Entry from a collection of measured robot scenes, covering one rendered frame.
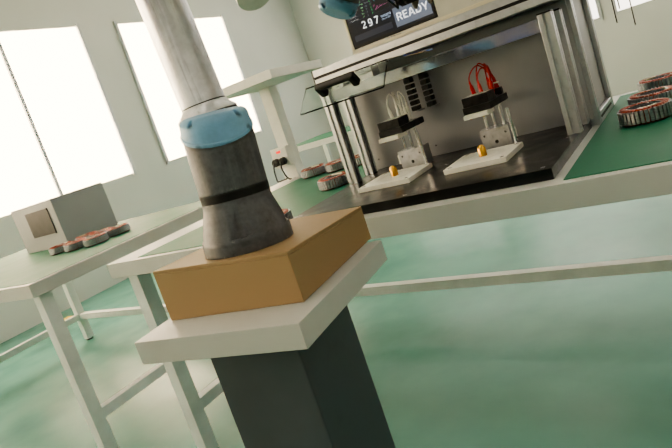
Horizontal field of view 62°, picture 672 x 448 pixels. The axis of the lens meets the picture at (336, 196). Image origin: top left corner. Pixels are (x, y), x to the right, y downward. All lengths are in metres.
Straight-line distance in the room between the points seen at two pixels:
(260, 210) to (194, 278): 0.15
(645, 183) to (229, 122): 0.68
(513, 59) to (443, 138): 0.29
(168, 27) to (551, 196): 0.74
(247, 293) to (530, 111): 0.97
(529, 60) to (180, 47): 0.90
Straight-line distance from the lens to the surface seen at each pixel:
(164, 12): 1.07
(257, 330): 0.80
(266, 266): 0.84
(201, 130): 0.89
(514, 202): 1.09
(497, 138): 1.47
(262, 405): 0.98
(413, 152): 1.56
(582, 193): 1.06
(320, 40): 9.13
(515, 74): 1.57
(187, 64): 1.05
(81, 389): 2.39
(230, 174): 0.89
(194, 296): 0.95
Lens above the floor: 1.00
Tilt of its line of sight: 9 degrees down
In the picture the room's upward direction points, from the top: 18 degrees counter-clockwise
